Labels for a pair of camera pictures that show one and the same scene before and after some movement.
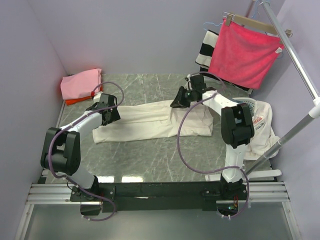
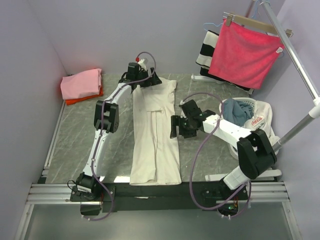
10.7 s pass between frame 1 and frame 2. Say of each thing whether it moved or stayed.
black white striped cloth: stayed
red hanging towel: stayed
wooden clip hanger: stayed
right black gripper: moved
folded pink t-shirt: stayed
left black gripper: moved
